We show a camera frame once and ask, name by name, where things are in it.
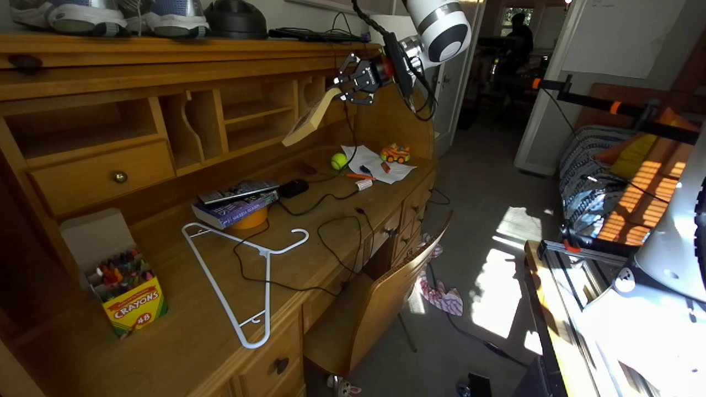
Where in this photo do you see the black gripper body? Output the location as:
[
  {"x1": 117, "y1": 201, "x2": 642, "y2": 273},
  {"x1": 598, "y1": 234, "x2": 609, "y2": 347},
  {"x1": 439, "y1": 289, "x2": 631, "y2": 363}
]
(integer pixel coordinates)
[{"x1": 333, "y1": 53, "x2": 391, "y2": 107}]

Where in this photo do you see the white book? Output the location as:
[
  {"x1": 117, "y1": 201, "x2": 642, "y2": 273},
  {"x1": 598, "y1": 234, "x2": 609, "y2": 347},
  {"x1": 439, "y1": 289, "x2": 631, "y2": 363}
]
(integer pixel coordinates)
[{"x1": 282, "y1": 87, "x2": 342, "y2": 148}]

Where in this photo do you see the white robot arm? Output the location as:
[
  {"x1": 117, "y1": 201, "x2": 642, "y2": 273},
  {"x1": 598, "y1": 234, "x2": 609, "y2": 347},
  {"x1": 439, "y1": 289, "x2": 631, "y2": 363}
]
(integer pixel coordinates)
[{"x1": 333, "y1": 0, "x2": 471, "y2": 102}]

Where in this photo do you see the black keyboard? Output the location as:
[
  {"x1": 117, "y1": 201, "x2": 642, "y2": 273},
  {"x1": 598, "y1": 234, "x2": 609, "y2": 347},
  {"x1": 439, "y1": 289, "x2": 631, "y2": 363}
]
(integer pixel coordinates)
[{"x1": 268, "y1": 27, "x2": 368, "y2": 42}]

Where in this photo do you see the white paper sheet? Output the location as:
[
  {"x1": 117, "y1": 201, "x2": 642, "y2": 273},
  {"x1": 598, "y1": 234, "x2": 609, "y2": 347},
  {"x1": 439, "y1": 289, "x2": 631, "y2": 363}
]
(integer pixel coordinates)
[{"x1": 342, "y1": 147, "x2": 413, "y2": 184}]

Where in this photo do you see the orange toy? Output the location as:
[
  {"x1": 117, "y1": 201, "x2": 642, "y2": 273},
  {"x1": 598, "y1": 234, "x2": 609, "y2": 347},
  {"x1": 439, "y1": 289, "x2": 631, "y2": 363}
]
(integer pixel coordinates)
[{"x1": 382, "y1": 143, "x2": 411, "y2": 163}]

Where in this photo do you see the yellow tennis ball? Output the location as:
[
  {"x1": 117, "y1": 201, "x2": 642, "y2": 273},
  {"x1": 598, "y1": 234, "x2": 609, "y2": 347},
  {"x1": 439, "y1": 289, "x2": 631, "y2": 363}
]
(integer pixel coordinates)
[{"x1": 329, "y1": 152, "x2": 348, "y2": 170}]

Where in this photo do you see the black computer mouse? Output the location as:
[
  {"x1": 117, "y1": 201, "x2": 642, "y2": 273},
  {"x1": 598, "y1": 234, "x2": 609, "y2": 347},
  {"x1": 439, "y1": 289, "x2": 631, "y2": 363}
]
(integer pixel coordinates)
[{"x1": 277, "y1": 180, "x2": 308, "y2": 198}]

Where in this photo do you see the grey remote control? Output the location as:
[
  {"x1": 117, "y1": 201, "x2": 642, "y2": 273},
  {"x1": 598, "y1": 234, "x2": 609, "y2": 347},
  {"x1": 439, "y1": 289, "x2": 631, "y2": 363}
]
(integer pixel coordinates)
[{"x1": 198, "y1": 184, "x2": 276, "y2": 205}]

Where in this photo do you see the grey blue sneaker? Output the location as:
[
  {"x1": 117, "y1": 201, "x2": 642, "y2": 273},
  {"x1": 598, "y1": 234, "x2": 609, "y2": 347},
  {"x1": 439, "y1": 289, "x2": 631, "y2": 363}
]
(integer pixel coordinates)
[{"x1": 118, "y1": 0, "x2": 210, "y2": 37}]

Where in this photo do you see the wooden roll-top desk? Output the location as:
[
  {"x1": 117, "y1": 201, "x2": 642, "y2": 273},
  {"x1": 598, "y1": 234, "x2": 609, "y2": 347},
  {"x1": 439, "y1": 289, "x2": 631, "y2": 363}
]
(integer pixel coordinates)
[{"x1": 0, "y1": 33, "x2": 436, "y2": 397}]

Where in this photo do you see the crayon box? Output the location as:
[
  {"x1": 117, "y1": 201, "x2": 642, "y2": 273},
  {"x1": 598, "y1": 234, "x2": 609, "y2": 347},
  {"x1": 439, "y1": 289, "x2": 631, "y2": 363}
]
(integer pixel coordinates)
[{"x1": 59, "y1": 207, "x2": 167, "y2": 337}]

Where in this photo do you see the black cable on desk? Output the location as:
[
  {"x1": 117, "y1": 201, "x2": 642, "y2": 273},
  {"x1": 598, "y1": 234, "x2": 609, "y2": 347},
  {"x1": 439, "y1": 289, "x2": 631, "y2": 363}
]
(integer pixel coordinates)
[{"x1": 231, "y1": 193, "x2": 370, "y2": 299}]

